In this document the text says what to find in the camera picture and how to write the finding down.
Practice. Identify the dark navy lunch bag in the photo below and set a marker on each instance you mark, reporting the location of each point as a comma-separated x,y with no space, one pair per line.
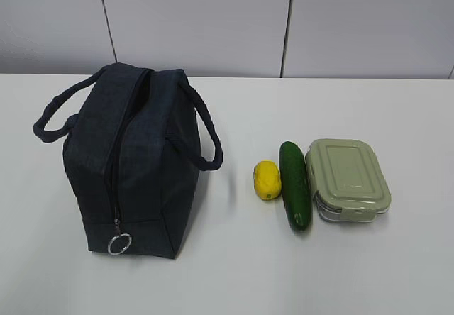
135,142

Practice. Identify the yellow lemon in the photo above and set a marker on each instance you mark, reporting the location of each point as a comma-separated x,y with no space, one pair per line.
267,181

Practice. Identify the glass container green lid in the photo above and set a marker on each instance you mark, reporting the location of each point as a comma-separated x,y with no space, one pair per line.
346,181

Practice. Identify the green cucumber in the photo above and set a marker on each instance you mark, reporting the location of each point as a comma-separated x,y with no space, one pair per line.
296,192

